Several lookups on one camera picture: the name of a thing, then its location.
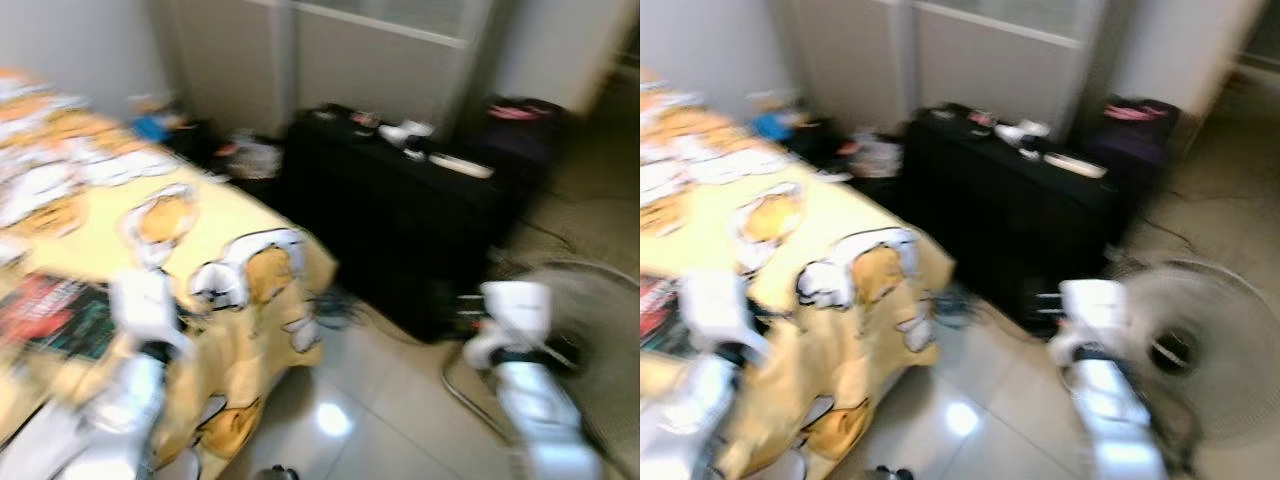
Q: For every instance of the black cloth covered table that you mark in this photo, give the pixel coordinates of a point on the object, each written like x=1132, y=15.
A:
x=390, y=220
x=1010, y=220

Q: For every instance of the blue toy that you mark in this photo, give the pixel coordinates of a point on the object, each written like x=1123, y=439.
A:
x=772, y=125
x=152, y=127

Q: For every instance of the dark purple bag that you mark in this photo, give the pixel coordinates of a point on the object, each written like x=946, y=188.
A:
x=520, y=140
x=1135, y=140

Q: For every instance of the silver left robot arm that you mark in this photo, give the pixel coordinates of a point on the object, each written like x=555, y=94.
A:
x=130, y=400
x=700, y=410

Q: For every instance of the white red patterned bag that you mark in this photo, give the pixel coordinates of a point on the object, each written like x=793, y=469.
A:
x=877, y=155
x=252, y=157

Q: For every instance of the white standing fan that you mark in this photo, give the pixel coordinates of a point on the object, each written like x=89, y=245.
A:
x=600, y=310
x=1220, y=330

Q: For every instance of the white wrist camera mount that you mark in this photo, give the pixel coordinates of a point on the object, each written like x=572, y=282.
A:
x=515, y=310
x=1092, y=310
x=145, y=305
x=715, y=305

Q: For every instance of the white power strip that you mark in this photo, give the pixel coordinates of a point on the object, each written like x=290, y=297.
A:
x=460, y=165
x=1075, y=164

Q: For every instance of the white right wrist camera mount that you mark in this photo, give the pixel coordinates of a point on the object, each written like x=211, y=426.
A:
x=1092, y=310
x=515, y=310

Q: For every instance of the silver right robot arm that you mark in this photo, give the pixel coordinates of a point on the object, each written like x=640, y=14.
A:
x=1115, y=410
x=535, y=410

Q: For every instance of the small white object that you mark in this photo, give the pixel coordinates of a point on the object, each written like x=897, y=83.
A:
x=1020, y=131
x=405, y=131

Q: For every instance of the book with red black cover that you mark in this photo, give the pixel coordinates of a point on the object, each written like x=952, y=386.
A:
x=660, y=315
x=50, y=315

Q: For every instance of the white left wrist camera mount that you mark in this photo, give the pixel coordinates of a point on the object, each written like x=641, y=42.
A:
x=715, y=305
x=145, y=305

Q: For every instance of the yellow cartoon print blanket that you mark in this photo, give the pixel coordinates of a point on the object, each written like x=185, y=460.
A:
x=860, y=330
x=90, y=220

